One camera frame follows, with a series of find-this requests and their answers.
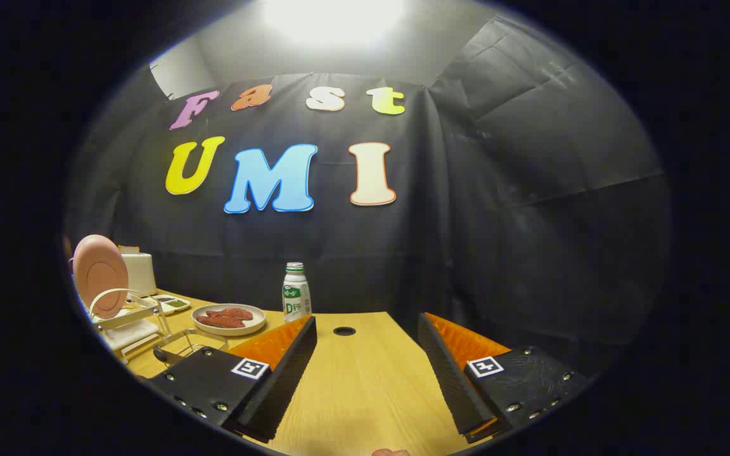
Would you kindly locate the white green drink bottle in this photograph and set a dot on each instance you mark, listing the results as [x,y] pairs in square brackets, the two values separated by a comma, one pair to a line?
[296,294]

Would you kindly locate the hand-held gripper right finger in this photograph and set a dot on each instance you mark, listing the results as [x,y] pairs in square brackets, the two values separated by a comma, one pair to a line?
[457,386]

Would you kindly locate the pink plate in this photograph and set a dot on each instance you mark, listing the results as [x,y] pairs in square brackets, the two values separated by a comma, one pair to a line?
[102,272]

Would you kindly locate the brown bread slice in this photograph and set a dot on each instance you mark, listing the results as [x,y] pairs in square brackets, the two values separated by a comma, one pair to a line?
[127,249]

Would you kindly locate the white toaster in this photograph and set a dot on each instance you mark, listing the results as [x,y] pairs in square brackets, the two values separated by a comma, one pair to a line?
[140,272]

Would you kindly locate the white divided condiment dish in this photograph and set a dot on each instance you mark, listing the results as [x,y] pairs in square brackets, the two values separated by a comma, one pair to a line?
[172,305]

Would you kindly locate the black table grommet hole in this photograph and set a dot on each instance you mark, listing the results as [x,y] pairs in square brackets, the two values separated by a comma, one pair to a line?
[344,331]

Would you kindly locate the black backdrop cloth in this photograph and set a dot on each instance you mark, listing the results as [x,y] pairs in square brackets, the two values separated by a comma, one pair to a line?
[466,221]

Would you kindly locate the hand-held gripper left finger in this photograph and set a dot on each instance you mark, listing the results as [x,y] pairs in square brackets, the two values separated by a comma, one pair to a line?
[276,380]

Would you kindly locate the beige plate with meat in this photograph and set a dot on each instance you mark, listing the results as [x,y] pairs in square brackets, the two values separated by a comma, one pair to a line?
[229,330]

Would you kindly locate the red meat slice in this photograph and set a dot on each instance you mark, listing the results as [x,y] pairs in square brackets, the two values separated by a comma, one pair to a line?
[219,322]
[232,313]

